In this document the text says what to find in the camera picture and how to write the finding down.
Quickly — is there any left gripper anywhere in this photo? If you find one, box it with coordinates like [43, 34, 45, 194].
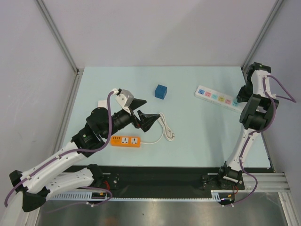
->
[102, 98, 159, 139]

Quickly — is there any blue cube adapter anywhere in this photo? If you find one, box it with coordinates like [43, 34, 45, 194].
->
[154, 84, 167, 100]

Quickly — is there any white charger plug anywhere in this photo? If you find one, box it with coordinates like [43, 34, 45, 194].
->
[97, 100, 108, 108]

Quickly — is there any mint green charger plug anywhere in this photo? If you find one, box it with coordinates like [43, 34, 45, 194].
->
[232, 100, 239, 107]

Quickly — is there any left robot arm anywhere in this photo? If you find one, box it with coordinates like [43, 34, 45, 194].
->
[9, 98, 160, 212]

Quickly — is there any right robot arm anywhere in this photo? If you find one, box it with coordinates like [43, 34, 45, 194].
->
[217, 62, 279, 189]

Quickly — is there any white power strip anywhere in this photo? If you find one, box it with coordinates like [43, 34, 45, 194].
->
[194, 85, 246, 113]

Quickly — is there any orange power strip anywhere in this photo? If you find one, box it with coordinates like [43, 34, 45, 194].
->
[110, 136, 141, 148]

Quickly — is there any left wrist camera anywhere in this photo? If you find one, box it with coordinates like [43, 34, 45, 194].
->
[112, 89, 134, 114]

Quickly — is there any white coiled cord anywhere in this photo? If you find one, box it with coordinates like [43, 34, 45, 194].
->
[140, 112, 176, 145]

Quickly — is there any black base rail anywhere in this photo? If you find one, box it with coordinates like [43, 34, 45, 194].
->
[64, 165, 276, 200]

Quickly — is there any white cable duct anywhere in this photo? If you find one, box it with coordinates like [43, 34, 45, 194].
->
[46, 189, 245, 203]

